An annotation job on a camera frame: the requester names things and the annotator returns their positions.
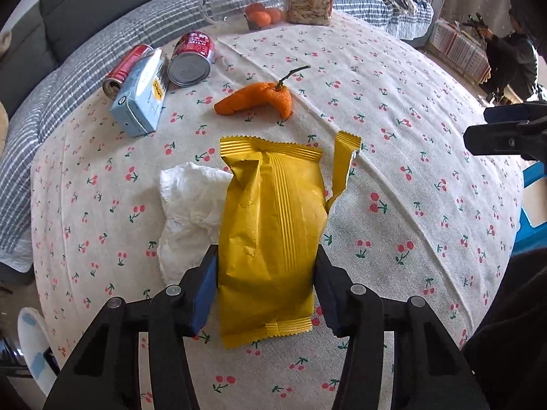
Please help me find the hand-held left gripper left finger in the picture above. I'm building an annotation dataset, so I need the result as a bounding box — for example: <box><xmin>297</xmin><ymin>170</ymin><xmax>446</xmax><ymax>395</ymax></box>
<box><xmin>43</xmin><ymin>243</ymin><xmax>219</xmax><ymax>410</ymax></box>

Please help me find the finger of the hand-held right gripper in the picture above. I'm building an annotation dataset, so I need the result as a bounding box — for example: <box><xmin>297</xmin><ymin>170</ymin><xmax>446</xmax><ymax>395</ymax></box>
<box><xmin>463</xmin><ymin>120</ymin><xmax>547</xmax><ymax>160</ymax></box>
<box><xmin>484</xmin><ymin>101</ymin><xmax>547</xmax><ymax>127</ymax></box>

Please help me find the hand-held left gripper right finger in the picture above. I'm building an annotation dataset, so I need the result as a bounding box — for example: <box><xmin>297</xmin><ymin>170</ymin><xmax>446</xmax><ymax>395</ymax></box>
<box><xmin>314</xmin><ymin>245</ymin><xmax>490</xmax><ymax>410</ymax></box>

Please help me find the yellow snack packet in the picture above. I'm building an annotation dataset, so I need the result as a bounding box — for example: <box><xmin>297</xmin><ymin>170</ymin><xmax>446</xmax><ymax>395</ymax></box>
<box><xmin>218</xmin><ymin>130</ymin><xmax>363</xmax><ymax>349</ymax></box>

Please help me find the white plastic waste bin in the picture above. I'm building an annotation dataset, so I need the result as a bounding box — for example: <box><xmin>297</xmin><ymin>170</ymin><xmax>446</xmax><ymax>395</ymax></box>
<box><xmin>17</xmin><ymin>307</ymin><xmax>61</xmax><ymax>398</ymax></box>

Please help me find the blue plastic stool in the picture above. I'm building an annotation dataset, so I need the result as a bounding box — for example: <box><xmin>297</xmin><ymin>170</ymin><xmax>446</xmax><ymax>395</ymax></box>
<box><xmin>515</xmin><ymin>164</ymin><xmax>547</xmax><ymax>257</ymax></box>

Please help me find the patterned storage box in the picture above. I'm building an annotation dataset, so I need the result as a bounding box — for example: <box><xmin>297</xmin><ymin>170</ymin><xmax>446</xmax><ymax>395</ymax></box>
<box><xmin>429</xmin><ymin>20</ymin><xmax>491</xmax><ymax>87</ymax></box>

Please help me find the crumpled white tissue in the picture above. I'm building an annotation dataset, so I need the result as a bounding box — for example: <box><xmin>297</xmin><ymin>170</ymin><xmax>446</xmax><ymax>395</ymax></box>
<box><xmin>157</xmin><ymin>161</ymin><xmax>234</xmax><ymax>278</ymax></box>

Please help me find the cherry print tablecloth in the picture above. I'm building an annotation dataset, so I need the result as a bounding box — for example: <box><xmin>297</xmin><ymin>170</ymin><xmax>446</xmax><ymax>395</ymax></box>
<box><xmin>30</xmin><ymin>11</ymin><xmax>526</xmax><ymax>410</ymax></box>

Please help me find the person's dark clothing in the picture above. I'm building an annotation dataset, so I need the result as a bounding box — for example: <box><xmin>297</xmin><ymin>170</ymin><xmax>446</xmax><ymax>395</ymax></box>
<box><xmin>464</xmin><ymin>243</ymin><xmax>547</xmax><ymax>410</ymax></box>

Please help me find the light blue milk carton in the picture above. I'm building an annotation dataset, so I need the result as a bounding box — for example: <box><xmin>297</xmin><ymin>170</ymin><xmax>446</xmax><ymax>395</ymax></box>
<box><xmin>110</xmin><ymin>48</ymin><xmax>168</xmax><ymax>138</ymax></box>

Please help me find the orange peel with stem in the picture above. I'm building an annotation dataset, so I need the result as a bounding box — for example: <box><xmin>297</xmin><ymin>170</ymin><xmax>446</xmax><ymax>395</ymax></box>
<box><xmin>214</xmin><ymin>65</ymin><xmax>312</xmax><ymax>119</ymax></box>

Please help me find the red drink can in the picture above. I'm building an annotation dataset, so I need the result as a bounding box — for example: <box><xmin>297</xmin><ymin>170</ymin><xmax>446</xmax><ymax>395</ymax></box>
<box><xmin>166</xmin><ymin>31</ymin><xmax>216</xmax><ymax>87</ymax></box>
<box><xmin>103</xmin><ymin>44</ymin><xmax>154</xmax><ymax>97</ymax></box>

